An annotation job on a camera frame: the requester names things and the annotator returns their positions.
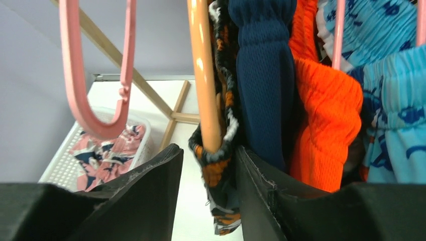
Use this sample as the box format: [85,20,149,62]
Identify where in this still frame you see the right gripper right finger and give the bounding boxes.
[235,146,425,241]

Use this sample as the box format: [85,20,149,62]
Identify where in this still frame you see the wooden clothes rack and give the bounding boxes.
[50,0,201,152]

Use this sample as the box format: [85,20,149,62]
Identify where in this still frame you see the orange camouflage shorts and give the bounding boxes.
[188,1,244,235]

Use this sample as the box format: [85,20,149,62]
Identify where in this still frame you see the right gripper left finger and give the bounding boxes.
[1,144,184,240]

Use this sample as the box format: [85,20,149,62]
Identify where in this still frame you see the navy blue shorts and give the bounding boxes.
[228,1,297,171]

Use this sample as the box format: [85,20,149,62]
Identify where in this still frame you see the light blue fish shorts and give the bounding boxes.
[316,0,426,184]

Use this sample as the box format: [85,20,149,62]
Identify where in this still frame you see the bright orange shorts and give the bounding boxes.
[289,1,363,192]

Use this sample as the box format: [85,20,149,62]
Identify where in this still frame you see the orange wooden hanger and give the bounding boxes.
[187,0,222,152]

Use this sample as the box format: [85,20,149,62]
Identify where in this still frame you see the pink shark print shorts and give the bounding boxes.
[69,124,146,192]

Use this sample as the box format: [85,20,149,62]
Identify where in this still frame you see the white plastic perforated basket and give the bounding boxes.
[39,113,155,192]

